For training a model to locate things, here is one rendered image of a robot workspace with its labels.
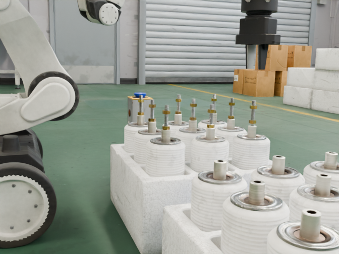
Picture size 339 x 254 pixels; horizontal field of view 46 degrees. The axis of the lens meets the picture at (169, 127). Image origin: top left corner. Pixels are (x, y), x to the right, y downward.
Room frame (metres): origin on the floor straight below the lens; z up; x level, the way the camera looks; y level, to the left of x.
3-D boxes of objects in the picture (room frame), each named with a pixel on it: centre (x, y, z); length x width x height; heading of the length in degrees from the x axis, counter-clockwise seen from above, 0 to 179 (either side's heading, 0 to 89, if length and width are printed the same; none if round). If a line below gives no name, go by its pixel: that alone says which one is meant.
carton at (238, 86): (5.12, -0.98, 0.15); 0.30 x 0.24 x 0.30; 110
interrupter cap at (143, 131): (1.06, 0.05, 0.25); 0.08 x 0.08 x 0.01
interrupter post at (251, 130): (1.03, -0.21, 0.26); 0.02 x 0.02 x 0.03
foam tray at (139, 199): (1.10, -0.06, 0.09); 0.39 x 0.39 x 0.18; 19
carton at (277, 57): (4.85, -1.19, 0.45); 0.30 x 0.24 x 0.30; 23
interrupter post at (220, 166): (0.67, -0.09, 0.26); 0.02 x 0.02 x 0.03
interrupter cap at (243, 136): (1.03, -0.21, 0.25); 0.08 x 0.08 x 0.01
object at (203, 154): (0.99, -0.10, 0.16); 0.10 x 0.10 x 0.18
